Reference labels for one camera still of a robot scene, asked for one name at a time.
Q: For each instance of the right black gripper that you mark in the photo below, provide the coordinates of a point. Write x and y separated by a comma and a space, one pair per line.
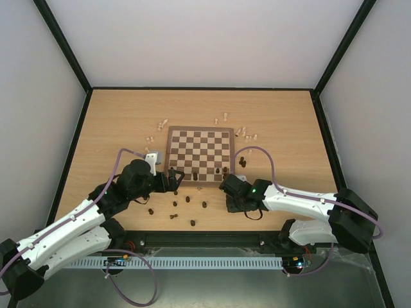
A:
230, 185

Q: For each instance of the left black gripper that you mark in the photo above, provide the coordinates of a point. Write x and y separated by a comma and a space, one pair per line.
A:
173, 186

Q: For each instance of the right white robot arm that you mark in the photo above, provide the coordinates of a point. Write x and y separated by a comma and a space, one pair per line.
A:
342, 218

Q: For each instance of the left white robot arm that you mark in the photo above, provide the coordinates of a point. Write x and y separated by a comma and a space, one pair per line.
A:
89, 228

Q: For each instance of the right base circuit board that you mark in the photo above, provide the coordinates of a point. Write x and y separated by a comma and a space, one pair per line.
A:
298, 262

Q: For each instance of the base circuit board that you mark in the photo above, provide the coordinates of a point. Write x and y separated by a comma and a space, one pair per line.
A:
298, 262
120, 261

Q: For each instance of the left base circuit board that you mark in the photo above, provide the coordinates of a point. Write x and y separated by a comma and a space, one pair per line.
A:
120, 261

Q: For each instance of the wooden chessboard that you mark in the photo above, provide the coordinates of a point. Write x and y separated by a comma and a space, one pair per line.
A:
195, 149

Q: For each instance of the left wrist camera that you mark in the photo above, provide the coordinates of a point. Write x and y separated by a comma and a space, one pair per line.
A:
153, 158

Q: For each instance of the black aluminium frame rail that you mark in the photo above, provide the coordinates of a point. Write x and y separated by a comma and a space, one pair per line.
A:
140, 241

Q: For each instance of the white slotted cable duct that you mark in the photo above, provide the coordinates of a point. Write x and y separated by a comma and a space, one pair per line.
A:
185, 263

